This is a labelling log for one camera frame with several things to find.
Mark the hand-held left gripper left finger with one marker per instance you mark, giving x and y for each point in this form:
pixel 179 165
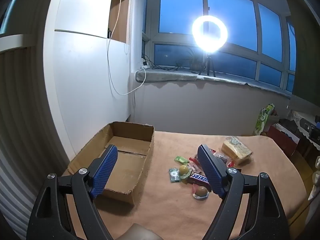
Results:
pixel 106 170

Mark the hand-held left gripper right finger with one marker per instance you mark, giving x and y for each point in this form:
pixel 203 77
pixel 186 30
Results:
pixel 208 170

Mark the brown chocolate bar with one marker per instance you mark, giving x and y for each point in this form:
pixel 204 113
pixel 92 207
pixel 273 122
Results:
pixel 198 178

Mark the cardboard box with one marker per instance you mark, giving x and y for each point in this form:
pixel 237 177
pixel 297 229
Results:
pixel 125 165

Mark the yolk pastry green wrapper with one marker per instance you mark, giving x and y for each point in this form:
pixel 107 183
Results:
pixel 183 170

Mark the pink white snack packet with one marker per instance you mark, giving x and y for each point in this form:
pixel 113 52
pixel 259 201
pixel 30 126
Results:
pixel 193 167

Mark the red clear candy packet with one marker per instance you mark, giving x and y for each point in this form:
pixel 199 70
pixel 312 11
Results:
pixel 222 158

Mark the small red candy packet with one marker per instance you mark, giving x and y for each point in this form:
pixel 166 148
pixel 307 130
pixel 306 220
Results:
pixel 193 160

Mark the yellow bread packet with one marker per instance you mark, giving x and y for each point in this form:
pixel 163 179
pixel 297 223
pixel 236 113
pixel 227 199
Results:
pixel 236 151

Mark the peach tablecloth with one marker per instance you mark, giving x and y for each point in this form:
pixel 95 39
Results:
pixel 162 205

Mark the green printed bag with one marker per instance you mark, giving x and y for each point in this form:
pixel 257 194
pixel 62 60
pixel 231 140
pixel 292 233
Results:
pixel 261 122

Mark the red box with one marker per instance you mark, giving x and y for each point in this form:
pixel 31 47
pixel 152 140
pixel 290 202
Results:
pixel 280 137

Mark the dark bag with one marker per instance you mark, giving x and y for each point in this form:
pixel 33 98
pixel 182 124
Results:
pixel 287 126

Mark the white wardrobe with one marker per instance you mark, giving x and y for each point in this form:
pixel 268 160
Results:
pixel 82 80

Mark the grey ribbed panel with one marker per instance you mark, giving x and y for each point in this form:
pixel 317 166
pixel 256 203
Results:
pixel 20 130

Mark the side table with lace cloth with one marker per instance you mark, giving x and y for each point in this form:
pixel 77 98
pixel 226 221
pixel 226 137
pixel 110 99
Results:
pixel 295 117

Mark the grey window sill cover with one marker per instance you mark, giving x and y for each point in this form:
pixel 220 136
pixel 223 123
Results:
pixel 170 76

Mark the black tripod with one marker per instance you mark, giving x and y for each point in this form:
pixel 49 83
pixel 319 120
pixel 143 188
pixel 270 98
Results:
pixel 208 65

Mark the potted plant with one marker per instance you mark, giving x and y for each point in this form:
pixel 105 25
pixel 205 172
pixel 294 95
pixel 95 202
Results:
pixel 193 63

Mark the black device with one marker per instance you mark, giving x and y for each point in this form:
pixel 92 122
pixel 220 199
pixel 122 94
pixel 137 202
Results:
pixel 310 128

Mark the white power strip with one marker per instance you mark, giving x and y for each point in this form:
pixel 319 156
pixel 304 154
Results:
pixel 145 66

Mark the wooden shelf niche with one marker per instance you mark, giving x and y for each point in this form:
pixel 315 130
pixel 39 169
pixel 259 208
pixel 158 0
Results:
pixel 120 17

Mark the large window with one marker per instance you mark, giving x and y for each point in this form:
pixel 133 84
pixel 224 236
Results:
pixel 180 5

